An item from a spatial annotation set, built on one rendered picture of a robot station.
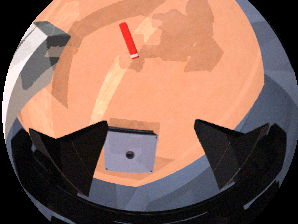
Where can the red peg with white band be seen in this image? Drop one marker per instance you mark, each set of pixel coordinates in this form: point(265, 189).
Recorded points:
point(128, 40)

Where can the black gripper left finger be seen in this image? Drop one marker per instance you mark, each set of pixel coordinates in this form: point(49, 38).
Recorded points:
point(75, 155)

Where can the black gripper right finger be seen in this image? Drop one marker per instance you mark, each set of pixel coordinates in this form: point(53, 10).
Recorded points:
point(227, 150)

